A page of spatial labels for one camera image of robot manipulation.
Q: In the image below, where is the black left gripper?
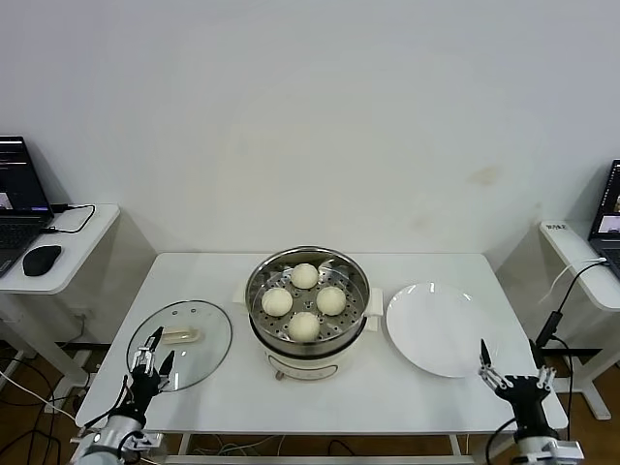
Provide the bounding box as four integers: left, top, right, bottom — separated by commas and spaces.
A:
126, 325, 176, 423

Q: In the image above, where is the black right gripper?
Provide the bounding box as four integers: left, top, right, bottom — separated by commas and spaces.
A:
478, 337, 557, 431

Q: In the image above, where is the round glass pot lid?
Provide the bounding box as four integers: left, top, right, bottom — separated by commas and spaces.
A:
126, 298, 233, 392

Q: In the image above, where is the white steamed baozi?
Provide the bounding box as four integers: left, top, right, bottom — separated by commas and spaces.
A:
288, 311, 321, 343
316, 286, 348, 316
290, 263, 320, 290
261, 288, 295, 317

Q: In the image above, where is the stainless steel steamer basket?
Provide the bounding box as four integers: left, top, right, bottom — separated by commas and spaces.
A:
244, 245, 372, 343

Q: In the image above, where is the white round plate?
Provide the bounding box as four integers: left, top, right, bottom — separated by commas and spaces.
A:
386, 282, 500, 379

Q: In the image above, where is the white side table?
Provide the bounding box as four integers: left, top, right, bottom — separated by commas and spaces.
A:
0, 202, 121, 413
540, 220, 620, 420

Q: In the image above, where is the black laptop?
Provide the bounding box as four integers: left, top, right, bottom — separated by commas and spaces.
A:
0, 135, 55, 280
588, 158, 620, 280

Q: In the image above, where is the black computer mouse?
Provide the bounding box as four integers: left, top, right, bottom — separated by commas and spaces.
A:
21, 244, 64, 278

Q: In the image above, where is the white electric cooker base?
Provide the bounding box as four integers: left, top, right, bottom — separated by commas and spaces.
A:
233, 285, 384, 384

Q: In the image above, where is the black cable with adapter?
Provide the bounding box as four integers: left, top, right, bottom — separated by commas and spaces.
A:
535, 261, 609, 437

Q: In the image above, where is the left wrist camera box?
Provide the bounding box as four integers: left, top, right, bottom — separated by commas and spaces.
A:
129, 431, 164, 450

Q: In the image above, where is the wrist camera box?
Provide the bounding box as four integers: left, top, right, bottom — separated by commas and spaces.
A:
129, 431, 164, 450
544, 439, 585, 460

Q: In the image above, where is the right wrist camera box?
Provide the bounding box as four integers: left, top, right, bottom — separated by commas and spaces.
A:
544, 439, 585, 460

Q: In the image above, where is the white floor cable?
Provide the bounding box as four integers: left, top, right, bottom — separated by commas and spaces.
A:
0, 370, 78, 420

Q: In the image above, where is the black laptop cable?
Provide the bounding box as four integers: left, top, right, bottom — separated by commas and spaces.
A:
41, 202, 97, 236

